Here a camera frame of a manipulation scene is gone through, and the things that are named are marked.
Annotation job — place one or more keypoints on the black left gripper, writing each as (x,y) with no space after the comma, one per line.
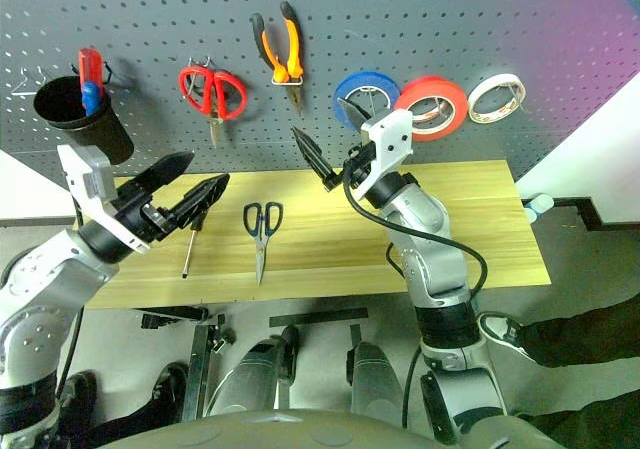
(135,214)

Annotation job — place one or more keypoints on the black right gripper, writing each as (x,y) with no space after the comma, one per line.
(357,166)

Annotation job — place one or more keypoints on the orange black pliers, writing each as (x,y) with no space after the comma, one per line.
(295,44)

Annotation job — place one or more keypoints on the wide red tape roll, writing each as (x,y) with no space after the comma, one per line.
(430,86)

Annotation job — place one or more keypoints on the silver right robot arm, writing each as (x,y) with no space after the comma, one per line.
(425,219)

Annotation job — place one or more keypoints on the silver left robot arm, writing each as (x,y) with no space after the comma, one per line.
(45,279)

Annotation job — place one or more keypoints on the silver tape peg hook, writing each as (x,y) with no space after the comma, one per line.
(370,90)

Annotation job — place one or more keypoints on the blue tape roll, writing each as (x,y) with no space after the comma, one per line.
(365,78)

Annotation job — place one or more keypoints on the grey perforated pegboard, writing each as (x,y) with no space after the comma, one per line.
(450,19)

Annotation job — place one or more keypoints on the white tape roll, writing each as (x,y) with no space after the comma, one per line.
(492,81)

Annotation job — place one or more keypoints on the black plastic cup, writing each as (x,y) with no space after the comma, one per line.
(105,139)

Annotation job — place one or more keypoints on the silver double peg hook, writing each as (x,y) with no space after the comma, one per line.
(206,61)

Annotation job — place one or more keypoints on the blue marker pen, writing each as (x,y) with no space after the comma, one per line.
(91,99)

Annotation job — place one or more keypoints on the long black floor strip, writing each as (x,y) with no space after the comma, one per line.
(320,317)

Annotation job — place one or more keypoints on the dark grey rounded shell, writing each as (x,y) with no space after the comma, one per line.
(255,374)
(375,379)

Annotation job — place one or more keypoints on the short black floor strip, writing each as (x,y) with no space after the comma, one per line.
(354,339)

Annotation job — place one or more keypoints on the black shoe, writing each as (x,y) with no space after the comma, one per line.
(170,389)

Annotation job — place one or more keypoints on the pale blue round object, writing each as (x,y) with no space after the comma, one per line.
(537,208)

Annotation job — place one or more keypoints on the white black sneaker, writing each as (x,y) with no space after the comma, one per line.
(500,331)

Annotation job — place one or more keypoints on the grey curved robot chest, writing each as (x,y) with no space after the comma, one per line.
(320,431)

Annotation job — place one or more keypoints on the black trouser leg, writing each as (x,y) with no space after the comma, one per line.
(590,334)

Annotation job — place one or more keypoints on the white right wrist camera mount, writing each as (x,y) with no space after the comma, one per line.
(392,144)

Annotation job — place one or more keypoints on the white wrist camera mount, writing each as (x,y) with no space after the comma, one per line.
(70,161)
(392,144)

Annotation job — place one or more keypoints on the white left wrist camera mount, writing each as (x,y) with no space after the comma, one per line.
(70,161)

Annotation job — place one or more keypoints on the black metal table frame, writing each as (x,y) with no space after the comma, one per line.
(197,369)

